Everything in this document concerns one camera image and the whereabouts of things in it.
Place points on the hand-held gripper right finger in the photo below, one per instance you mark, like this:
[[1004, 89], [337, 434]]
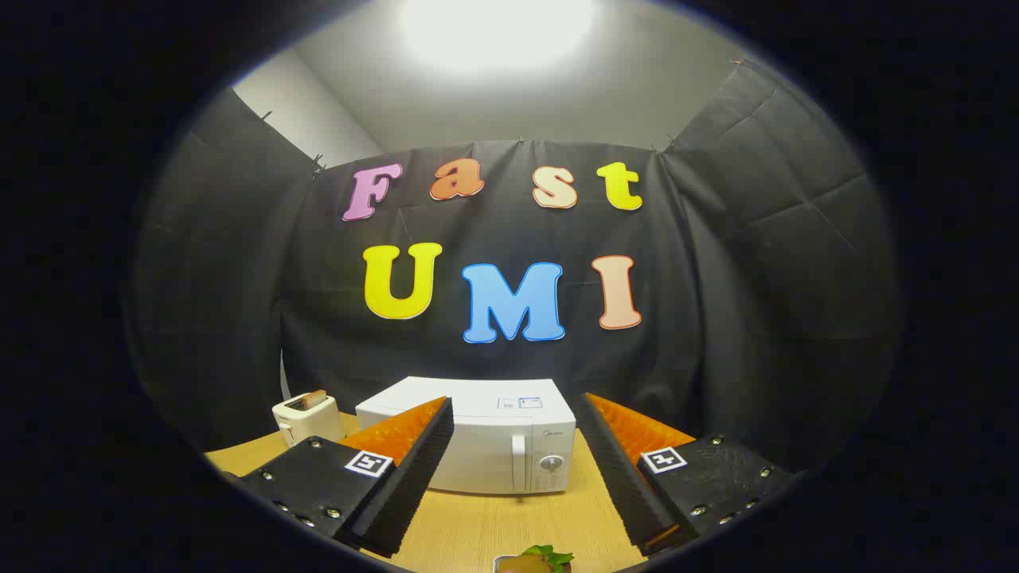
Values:
[[629, 485]]

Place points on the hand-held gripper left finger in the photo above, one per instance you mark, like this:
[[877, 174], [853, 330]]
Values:
[[414, 485]]

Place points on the white microwave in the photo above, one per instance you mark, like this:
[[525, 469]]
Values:
[[493, 454]]

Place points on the lettuce sandwich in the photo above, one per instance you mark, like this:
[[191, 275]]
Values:
[[532, 565]]

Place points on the white rectangular tray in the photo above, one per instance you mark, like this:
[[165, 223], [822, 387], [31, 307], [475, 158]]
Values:
[[500, 566]]

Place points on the white toaster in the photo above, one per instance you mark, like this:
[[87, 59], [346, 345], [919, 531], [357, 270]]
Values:
[[306, 423]]

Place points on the toast slice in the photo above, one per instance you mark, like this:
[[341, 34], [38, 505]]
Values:
[[315, 398]]

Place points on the ceiling light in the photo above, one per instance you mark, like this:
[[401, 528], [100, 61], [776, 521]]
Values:
[[497, 32]]

